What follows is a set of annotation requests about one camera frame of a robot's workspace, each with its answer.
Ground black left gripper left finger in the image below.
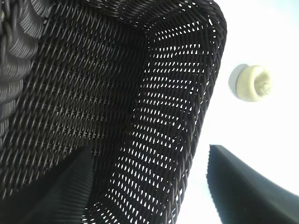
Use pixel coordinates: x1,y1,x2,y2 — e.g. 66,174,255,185
0,146,94,224

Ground pale yellow round pastry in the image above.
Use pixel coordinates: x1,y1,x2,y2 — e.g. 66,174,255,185
235,64,273,103

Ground dark brown woven basket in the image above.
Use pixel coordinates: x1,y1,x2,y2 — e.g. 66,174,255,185
0,0,228,224

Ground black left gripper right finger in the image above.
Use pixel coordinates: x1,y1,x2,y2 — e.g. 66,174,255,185
206,144,299,224

